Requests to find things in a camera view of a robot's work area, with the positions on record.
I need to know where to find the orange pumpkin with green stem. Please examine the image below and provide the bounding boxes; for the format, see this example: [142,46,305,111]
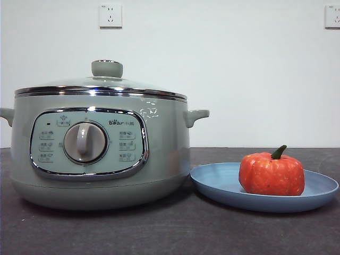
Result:
[238,144,306,197]

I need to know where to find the white wall socket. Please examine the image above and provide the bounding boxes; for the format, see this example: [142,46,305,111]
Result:
[99,4,123,29]
[324,5,340,29]

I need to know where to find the glass lid with green knob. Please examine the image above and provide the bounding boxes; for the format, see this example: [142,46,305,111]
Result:
[14,59,188,102]

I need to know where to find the pale green electric steamer pot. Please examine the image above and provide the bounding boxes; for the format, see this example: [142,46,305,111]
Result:
[0,92,210,211]

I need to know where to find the blue round plate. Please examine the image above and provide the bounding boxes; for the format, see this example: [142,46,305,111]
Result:
[189,161,340,213]

